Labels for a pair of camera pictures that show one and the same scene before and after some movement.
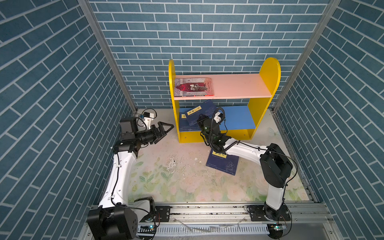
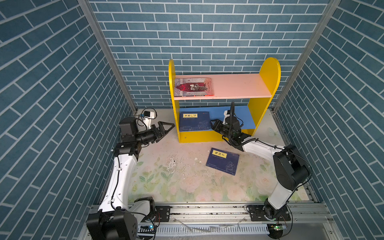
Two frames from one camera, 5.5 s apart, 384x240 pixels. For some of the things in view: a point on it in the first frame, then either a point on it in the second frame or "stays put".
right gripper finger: x=201 y=118 -> x=217 y=125
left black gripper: x=155 y=137 stays put
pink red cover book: x=193 y=87 stays put
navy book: x=223 y=162 stays put
